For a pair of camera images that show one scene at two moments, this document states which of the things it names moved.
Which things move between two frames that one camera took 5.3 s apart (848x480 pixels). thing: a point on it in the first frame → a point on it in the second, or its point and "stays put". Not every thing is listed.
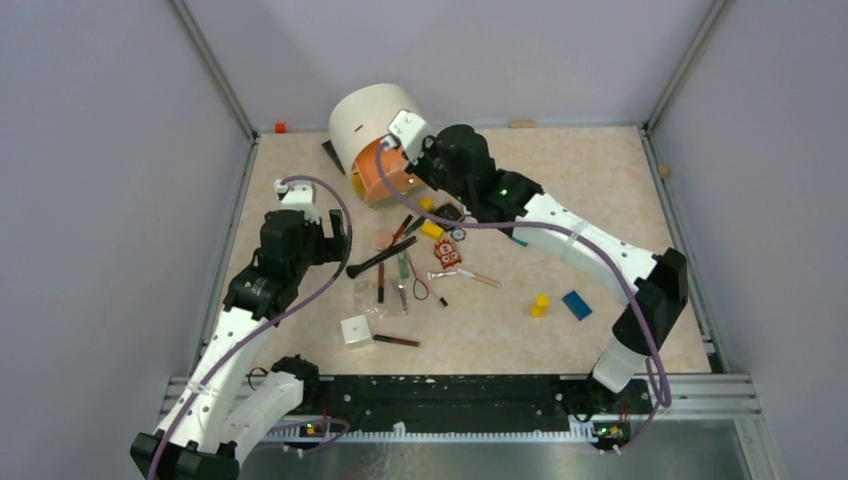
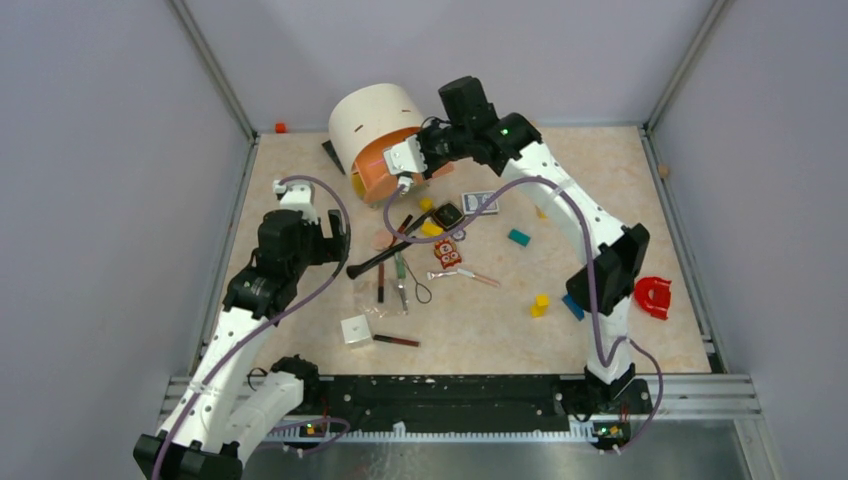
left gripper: x=331 y=248 stays put
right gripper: x=418 y=155 → x=421 y=139
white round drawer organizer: x=361 y=118 stays put
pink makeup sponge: x=382 y=239 stays put
